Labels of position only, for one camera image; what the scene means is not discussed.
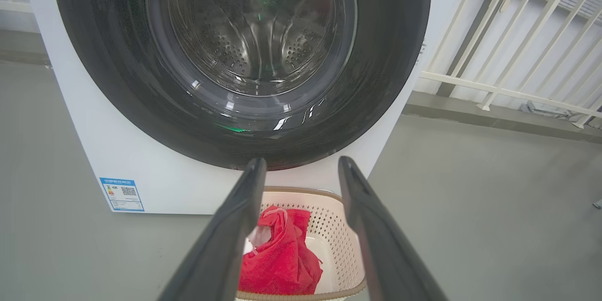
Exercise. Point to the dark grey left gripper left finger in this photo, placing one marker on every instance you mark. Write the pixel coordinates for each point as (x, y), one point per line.
(225, 244)

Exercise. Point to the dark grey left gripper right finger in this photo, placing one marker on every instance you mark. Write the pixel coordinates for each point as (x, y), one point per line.
(381, 244)

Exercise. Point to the red garment with white stripe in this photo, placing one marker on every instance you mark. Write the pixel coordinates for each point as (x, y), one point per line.
(282, 258)

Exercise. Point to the dark round washing machine door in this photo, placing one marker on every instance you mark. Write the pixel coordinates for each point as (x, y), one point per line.
(117, 80)

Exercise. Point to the cream perforated laundry basket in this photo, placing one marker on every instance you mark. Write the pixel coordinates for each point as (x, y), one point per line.
(334, 240)

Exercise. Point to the white washing machine body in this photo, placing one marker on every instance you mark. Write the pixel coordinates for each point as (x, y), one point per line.
(94, 141)

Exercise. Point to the blue energy label sticker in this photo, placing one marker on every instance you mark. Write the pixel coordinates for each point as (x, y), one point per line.
(122, 194)

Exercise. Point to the white metal railing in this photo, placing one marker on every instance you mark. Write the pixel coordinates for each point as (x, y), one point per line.
(470, 80)

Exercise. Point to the grey metal floor bracket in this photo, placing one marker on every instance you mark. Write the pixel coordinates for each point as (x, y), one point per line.
(545, 112)

